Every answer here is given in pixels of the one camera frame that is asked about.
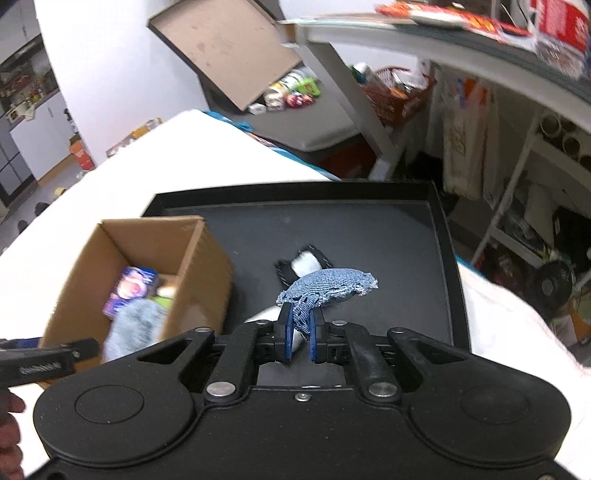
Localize black tray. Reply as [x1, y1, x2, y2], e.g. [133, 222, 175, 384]
[140, 180, 472, 388]

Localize black small fan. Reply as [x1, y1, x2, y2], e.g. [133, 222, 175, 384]
[526, 260, 574, 321]

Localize person's left hand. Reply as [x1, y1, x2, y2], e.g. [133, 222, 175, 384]
[0, 389, 26, 480]

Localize red plastic basket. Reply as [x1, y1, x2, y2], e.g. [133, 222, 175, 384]
[361, 67, 437, 127]

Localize brown cardboard box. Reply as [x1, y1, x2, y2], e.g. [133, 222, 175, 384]
[41, 216, 232, 371]

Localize white plastic bag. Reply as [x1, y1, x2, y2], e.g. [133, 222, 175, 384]
[441, 73, 499, 200]

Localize white metal shelf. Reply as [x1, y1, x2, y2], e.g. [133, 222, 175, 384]
[471, 109, 590, 268]

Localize black white fabric toy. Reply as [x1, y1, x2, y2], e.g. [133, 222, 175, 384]
[274, 244, 334, 289]

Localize plush hamburger toy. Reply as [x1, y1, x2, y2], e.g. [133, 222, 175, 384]
[151, 284, 177, 310]

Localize grey table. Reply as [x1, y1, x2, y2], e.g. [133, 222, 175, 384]
[276, 14, 590, 181]

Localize blue tissue pack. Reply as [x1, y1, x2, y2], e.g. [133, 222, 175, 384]
[102, 266, 160, 320]

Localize white soft bundle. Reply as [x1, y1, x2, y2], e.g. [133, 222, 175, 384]
[245, 305, 305, 353]

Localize grey pink plush toy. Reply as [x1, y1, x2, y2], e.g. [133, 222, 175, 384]
[102, 299, 168, 362]

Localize brown framed board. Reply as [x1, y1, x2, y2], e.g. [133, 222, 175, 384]
[147, 0, 301, 111]

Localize blue denim fabric toy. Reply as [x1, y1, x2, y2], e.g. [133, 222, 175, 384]
[276, 268, 379, 334]

